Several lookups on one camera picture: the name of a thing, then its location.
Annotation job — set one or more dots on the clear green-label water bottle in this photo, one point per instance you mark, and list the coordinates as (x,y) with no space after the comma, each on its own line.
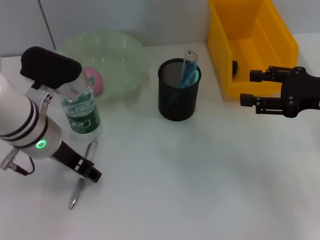
(80,120)

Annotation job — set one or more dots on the green plastic wrapper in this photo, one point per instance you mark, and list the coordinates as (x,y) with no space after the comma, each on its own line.
(235,67)

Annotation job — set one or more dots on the black mesh pen holder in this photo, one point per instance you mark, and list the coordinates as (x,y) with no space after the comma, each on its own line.
(177,110)

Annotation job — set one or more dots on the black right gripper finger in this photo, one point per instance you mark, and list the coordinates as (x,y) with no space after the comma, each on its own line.
(257,75)
(247,100)

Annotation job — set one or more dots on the silver ballpoint pen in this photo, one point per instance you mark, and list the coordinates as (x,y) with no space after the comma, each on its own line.
(76,192)

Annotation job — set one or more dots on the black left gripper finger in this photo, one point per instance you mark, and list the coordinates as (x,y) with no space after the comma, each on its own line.
(91,172)

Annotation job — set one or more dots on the translucent green plastic bowl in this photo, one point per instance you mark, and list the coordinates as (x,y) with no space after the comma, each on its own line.
(120,55)

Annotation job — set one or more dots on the yellow plastic storage bin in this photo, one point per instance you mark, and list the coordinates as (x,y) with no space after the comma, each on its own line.
(252,37)

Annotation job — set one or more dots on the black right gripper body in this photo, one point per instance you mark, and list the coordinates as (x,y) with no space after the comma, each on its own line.
(300,92)

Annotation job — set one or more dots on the blue plastic scissors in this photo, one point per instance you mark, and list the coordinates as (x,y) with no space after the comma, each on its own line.
(190,75)

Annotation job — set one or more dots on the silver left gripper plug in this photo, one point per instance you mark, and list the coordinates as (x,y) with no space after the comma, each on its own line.
(6,162)

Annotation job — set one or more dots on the pink toy peach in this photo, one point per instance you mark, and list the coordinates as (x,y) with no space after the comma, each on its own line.
(96,82)

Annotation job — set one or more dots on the clear plastic ruler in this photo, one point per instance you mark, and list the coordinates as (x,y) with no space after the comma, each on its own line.
(190,56)

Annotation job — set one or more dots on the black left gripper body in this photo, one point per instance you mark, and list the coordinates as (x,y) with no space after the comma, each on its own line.
(67,156)

